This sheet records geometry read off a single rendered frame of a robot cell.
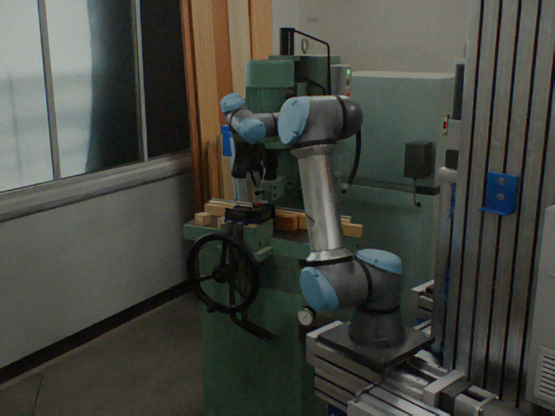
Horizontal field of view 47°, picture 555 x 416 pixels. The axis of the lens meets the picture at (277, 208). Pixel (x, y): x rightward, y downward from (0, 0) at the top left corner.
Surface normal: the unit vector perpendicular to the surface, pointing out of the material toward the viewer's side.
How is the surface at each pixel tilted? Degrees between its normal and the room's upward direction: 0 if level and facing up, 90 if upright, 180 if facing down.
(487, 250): 90
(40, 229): 90
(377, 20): 90
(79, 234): 90
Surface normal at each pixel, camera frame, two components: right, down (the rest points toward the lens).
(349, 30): -0.54, 0.22
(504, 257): -0.73, 0.18
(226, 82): 0.85, 0.08
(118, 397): 0.00, -0.97
